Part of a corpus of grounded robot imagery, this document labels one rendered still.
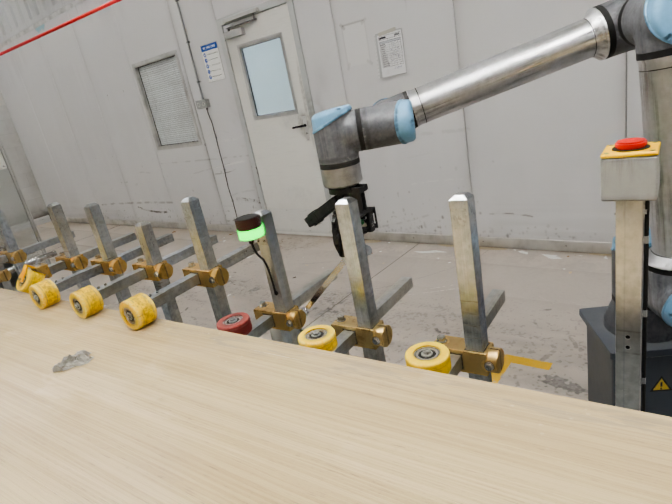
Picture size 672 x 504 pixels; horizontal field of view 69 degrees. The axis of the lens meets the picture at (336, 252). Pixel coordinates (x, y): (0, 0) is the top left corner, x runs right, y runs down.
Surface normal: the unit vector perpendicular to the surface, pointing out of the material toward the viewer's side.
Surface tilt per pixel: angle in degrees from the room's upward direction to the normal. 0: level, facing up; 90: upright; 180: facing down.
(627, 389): 90
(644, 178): 90
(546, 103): 90
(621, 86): 90
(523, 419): 0
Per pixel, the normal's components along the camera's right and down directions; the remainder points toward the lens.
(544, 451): -0.18, -0.93
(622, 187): -0.55, 0.37
